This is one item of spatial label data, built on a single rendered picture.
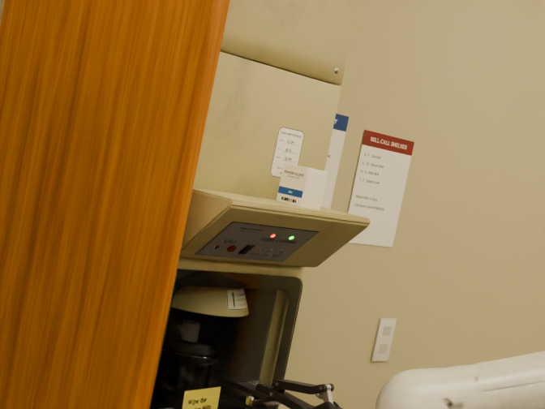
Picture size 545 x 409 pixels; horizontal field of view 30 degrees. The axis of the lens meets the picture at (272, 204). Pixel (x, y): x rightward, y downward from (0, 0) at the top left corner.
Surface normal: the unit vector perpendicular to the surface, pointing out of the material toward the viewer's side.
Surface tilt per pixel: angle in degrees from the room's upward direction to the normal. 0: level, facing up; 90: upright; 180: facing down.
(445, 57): 90
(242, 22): 90
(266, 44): 90
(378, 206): 90
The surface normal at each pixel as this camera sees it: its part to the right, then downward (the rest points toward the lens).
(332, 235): 0.37, 0.82
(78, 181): -0.66, -0.10
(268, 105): 0.72, 0.18
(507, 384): -0.27, -0.50
